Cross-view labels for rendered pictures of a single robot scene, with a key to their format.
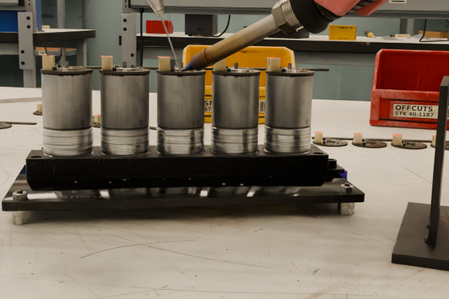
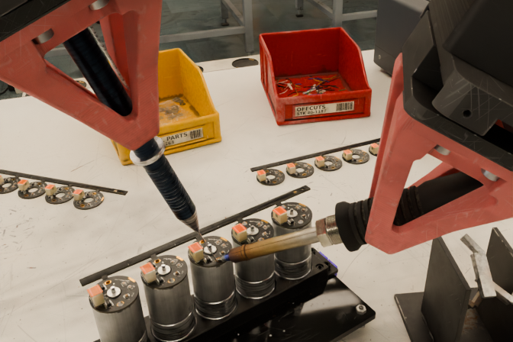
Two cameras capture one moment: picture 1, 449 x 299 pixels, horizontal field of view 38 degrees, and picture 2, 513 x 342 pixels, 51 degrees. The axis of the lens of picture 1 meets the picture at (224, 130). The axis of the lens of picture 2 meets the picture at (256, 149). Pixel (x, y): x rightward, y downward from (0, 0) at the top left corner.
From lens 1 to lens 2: 0.22 m
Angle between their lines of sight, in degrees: 29
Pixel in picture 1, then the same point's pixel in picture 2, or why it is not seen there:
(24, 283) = not seen: outside the picture
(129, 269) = not seen: outside the picture
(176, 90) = (216, 276)
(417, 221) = (421, 331)
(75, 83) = (133, 310)
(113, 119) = (168, 318)
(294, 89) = not seen: hidden behind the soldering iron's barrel
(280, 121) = (292, 258)
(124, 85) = (175, 293)
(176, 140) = (220, 308)
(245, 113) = (269, 267)
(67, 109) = (129, 331)
